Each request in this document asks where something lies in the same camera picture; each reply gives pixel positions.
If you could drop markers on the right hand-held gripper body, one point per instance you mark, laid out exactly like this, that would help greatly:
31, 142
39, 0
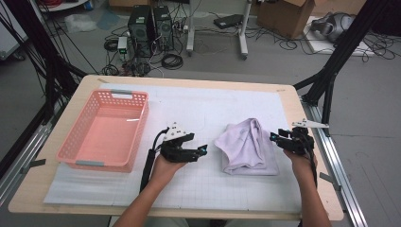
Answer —
299, 143

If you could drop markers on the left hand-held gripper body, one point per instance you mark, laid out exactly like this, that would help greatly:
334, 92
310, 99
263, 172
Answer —
176, 153

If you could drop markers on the lavender towel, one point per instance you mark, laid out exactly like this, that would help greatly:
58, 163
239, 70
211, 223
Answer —
249, 151

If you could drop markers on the person's left hand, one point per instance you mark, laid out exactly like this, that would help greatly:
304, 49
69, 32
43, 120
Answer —
165, 171

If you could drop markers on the person's right hand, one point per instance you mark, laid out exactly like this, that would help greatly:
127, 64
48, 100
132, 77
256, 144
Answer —
301, 167

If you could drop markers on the white foam mat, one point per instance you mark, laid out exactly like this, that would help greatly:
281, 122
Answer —
205, 104

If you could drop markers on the pink plastic basket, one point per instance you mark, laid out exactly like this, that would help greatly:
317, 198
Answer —
107, 138

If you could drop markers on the white board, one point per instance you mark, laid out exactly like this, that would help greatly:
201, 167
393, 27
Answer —
318, 45

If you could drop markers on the white metal stand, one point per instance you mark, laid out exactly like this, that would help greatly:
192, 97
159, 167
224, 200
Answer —
190, 31

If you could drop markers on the black computer tower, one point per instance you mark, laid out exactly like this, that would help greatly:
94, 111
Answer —
141, 31
164, 28

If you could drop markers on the white power adaptor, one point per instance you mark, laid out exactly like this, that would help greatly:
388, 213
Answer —
122, 45

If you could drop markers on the large cardboard box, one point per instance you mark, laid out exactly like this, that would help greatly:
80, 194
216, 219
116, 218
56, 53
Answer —
283, 17

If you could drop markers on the grey bag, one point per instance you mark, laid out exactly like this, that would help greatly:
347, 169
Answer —
334, 26

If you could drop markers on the flat black device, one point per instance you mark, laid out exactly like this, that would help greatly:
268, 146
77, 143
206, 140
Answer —
228, 21

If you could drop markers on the flat cardboard sheet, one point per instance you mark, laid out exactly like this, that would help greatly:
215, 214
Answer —
340, 5

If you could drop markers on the teal sheet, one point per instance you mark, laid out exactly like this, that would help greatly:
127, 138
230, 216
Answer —
108, 19

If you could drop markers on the small cardboard box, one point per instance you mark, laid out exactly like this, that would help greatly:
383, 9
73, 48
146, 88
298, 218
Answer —
129, 2

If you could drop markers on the clear plastic bag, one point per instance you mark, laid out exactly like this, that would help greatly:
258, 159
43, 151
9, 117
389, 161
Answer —
80, 22

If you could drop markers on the round white table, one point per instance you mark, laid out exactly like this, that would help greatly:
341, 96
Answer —
63, 6

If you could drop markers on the white cabinet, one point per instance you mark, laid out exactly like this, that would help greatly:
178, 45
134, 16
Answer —
9, 41

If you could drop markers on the aluminium rail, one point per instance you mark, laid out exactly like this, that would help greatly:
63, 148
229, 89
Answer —
337, 164
22, 157

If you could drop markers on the dark rail bracket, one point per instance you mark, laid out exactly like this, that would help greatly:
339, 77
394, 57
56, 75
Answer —
329, 179
34, 164

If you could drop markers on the black metal frame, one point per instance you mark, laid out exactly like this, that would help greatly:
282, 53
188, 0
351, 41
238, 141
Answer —
340, 53
47, 63

